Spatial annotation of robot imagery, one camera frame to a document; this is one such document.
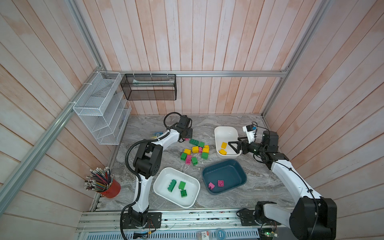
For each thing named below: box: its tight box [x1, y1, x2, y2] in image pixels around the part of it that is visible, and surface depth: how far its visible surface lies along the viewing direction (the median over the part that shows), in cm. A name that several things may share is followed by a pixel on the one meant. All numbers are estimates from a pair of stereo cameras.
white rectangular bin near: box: [153, 167, 201, 209], surface depth 85 cm
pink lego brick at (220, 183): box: [217, 180, 225, 187], surface depth 85 cm
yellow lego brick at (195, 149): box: [192, 146, 199, 153], surface depth 100 cm
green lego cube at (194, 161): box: [191, 157, 199, 166], surface depth 95 cm
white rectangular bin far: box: [214, 126, 242, 159], surface depth 103 cm
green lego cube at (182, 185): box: [178, 181, 186, 190], surface depth 85 cm
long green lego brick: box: [167, 179, 177, 193], surface depth 85 cm
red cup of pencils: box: [83, 167, 121, 199], surface depth 76 cm
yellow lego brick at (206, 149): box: [202, 145, 210, 153], surface depth 100 cm
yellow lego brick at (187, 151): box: [183, 148, 192, 155], surface depth 100 cm
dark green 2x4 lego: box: [189, 138, 200, 146], surface depth 106 cm
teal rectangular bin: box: [202, 160, 248, 195], surface depth 89 cm
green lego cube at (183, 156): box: [180, 152, 187, 161], surface depth 97 cm
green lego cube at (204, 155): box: [201, 152, 210, 160], surface depth 98 cm
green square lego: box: [180, 189, 188, 198], surface depth 81 cm
